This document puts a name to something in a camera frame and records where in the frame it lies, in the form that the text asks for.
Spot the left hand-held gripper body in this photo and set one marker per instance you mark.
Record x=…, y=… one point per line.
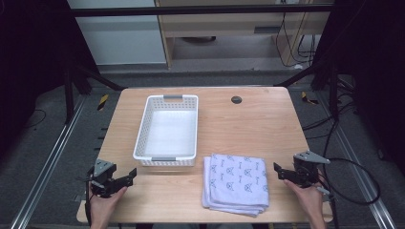
x=102, y=178

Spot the white perforated plastic basket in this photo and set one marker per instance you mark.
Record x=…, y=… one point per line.
x=170, y=132

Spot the yellow black striped floor marker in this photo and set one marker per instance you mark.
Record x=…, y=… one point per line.
x=308, y=98
x=102, y=101

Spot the person's left hand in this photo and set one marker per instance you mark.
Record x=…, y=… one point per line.
x=103, y=205

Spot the aluminium floor rail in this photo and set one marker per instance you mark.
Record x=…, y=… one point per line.
x=44, y=168
x=356, y=162

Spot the folded lilac printed towel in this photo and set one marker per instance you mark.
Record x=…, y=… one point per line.
x=237, y=184

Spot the light wooden background desk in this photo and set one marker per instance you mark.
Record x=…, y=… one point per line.
x=223, y=25

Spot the black metal stand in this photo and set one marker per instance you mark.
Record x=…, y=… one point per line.
x=76, y=86
x=324, y=82

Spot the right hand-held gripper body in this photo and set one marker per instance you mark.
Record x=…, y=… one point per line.
x=305, y=170

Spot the person's right hand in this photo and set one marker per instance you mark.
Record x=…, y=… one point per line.
x=305, y=198

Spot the black horizontal frame bar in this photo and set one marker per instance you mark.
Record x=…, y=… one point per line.
x=197, y=10

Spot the white cabinet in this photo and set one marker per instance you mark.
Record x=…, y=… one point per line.
x=121, y=35

